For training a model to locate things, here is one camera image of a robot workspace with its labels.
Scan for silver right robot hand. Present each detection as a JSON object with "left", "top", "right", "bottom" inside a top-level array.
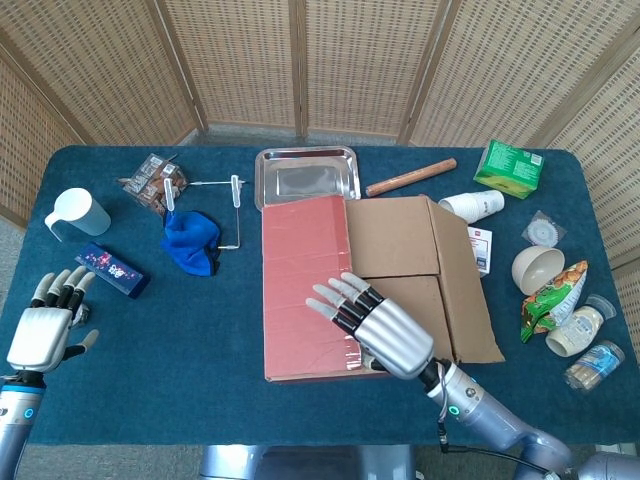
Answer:
[{"left": 305, "top": 272, "right": 435, "bottom": 380}]

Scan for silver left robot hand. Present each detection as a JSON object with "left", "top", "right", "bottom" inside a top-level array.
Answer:
[{"left": 7, "top": 266, "right": 100, "bottom": 374}]

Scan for cardboard box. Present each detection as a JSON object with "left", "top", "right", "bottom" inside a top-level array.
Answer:
[{"left": 260, "top": 194, "right": 506, "bottom": 384}]

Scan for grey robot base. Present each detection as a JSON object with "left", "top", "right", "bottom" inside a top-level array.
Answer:
[{"left": 199, "top": 443, "right": 416, "bottom": 480}]

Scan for dark blue printed box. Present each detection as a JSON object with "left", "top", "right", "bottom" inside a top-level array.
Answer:
[{"left": 74, "top": 242, "right": 151, "bottom": 300}]

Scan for small white red box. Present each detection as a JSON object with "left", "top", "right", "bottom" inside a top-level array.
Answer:
[{"left": 467, "top": 225, "right": 494, "bottom": 279}]

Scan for white plastic mug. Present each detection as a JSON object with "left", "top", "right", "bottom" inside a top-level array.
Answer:
[{"left": 43, "top": 187, "right": 112, "bottom": 243}]

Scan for teal table cloth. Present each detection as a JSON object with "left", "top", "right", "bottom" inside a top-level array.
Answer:
[{"left": 0, "top": 144, "right": 621, "bottom": 447}]

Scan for white paper cup stack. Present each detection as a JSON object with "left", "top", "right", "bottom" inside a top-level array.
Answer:
[{"left": 437, "top": 189, "right": 506, "bottom": 225}]

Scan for beige bowl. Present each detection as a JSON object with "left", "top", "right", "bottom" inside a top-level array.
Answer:
[{"left": 510, "top": 244, "right": 566, "bottom": 296}]

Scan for green orange snack bag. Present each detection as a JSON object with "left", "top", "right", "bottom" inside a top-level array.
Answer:
[{"left": 519, "top": 259, "right": 590, "bottom": 345}]

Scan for wooden rolling pin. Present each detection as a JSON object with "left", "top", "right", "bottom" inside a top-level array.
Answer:
[{"left": 365, "top": 157, "right": 458, "bottom": 197}]

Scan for blue cloth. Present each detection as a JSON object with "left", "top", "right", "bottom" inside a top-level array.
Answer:
[{"left": 159, "top": 209, "right": 223, "bottom": 278}]

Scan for white plastic jar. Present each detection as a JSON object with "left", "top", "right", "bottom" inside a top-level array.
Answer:
[{"left": 544, "top": 305, "right": 606, "bottom": 358}]

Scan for round clear plastic packet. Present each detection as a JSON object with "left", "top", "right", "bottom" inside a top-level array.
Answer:
[{"left": 522, "top": 210, "right": 568, "bottom": 249}]

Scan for stainless steel tray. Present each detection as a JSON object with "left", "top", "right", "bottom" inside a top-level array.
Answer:
[{"left": 253, "top": 145, "right": 362, "bottom": 211}]

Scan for clear snack box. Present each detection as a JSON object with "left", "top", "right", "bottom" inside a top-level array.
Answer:
[{"left": 117, "top": 153, "right": 190, "bottom": 217}]

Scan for clear jar blue label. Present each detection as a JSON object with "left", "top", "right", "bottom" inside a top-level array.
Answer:
[{"left": 563, "top": 340, "right": 626, "bottom": 392}]

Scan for clear plastic lid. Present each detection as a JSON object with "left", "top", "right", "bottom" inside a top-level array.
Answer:
[{"left": 584, "top": 293, "right": 617, "bottom": 321}]

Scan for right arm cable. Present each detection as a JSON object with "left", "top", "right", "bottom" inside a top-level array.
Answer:
[{"left": 435, "top": 360, "right": 571, "bottom": 476}]

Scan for metal wire rack white tips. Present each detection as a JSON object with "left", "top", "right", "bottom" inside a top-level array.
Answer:
[{"left": 163, "top": 174, "right": 247, "bottom": 252}]

